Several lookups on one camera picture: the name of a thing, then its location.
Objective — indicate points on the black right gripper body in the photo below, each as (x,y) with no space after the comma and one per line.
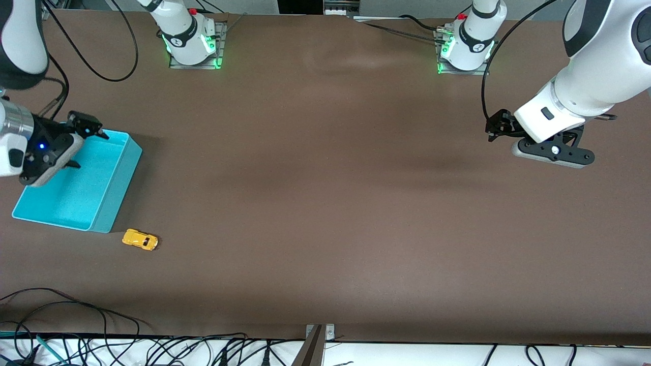
(47,135)

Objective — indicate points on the yellow beetle toy car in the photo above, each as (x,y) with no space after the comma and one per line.
(140,240)

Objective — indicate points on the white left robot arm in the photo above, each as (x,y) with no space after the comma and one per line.
(595,76)

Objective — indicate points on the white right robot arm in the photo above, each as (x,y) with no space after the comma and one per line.
(20,46)

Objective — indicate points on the turquoise plastic bin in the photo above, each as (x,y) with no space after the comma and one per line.
(76,198)

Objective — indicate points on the grey metal background box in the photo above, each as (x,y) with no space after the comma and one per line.
(342,7)

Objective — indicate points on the black background object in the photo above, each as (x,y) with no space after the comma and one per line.
(301,6)

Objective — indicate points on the white lower board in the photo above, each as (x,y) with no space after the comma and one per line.
(407,356)

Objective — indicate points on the grey metal beam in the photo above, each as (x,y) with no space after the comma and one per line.
(311,351)

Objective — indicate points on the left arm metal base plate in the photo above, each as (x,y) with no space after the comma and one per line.
(483,71)

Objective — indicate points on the aluminium frame enclosure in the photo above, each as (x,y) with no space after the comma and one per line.
(55,4)

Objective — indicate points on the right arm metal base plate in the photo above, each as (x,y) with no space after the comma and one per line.
(219,46)

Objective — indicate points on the metal table bracket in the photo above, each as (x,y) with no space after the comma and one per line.
(330,333)

